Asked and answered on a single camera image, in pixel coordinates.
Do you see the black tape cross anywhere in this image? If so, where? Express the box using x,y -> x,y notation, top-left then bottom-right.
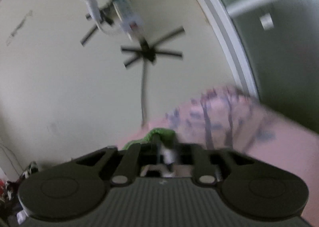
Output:
121,26 -> 185,68

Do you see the green black small garment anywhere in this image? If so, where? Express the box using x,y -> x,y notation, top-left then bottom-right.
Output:
122,128 -> 177,150

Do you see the white wall power adapter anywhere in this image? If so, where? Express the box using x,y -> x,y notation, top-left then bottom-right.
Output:
112,0 -> 144,42

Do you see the pink floral bed sheet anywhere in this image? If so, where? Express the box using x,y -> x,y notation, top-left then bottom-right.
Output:
117,87 -> 318,226

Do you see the clutter pile at left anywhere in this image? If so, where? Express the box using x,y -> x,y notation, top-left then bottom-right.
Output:
1,161 -> 39,226

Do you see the white window frame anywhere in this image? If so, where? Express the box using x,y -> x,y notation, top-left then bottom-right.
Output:
197,0 -> 278,99

